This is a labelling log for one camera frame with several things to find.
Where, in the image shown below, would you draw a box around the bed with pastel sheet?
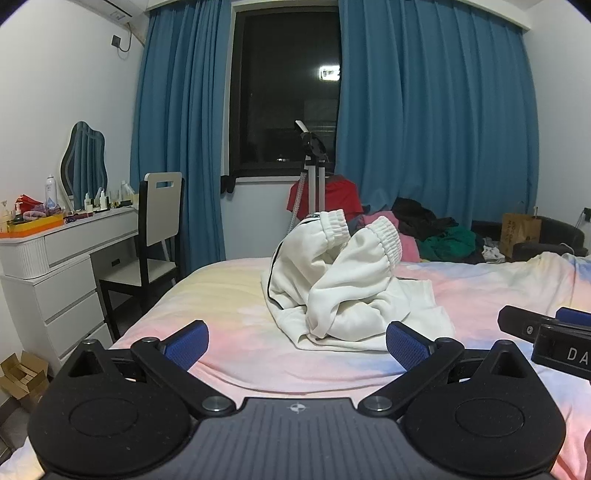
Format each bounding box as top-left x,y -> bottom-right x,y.
0,251 -> 591,480

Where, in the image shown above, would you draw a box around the red box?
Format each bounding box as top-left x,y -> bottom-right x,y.
16,194 -> 47,215

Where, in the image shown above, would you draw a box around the orange tray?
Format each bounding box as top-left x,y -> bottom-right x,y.
0,215 -> 64,238

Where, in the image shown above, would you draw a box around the black cloth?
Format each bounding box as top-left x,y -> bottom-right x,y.
392,198 -> 458,241

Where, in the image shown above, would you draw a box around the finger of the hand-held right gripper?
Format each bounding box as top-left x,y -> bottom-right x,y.
498,305 -> 591,343
531,323 -> 591,381

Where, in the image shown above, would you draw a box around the pink cloth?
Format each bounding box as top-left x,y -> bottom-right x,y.
362,210 -> 423,264

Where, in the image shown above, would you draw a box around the red cloth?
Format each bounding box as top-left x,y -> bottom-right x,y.
287,178 -> 365,222

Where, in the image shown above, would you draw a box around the white sweatpants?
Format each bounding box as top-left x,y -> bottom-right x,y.
261,209 -> 458,354

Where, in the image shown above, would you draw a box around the green cloth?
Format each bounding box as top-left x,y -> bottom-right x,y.
418,225 -> 478,264

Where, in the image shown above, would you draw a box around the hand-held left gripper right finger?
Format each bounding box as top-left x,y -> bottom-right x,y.
358,320 -> 532,418

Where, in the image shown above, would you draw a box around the brown paper bag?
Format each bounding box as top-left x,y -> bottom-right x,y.
501,212 -> 543,259

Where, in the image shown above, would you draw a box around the dark window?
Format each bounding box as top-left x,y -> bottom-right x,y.
228,7 -> 342,178

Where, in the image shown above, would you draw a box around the garment steamer stand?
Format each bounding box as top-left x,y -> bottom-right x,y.
293,120 -> 331,217

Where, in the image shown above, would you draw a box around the wavy vanity mirror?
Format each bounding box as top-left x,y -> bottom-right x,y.
60,121 -> 109,199

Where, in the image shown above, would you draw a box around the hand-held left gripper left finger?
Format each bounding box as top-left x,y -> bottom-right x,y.
60,320 -> 236,418

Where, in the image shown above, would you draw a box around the row of cosmetic bottles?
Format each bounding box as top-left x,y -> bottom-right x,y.
83,179 -> 139,213

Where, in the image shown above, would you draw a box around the cardboard box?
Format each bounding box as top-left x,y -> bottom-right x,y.
0,351 -> 49,411

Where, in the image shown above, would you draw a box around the white air conditioner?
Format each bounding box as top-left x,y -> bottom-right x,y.
90,0 -> 151,21

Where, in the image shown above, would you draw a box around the black sofa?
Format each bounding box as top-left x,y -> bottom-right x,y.
471,215 -> 589,264

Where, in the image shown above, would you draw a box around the white dressing table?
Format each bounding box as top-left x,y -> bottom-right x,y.
0,208 -> 141,370

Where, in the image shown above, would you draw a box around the black and white chair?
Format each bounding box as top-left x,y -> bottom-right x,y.
99,172 -> 185,342

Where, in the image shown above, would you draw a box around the blue curtain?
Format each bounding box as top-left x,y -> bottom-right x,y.
335,0 -> 541,232
129,0 -> 234,278

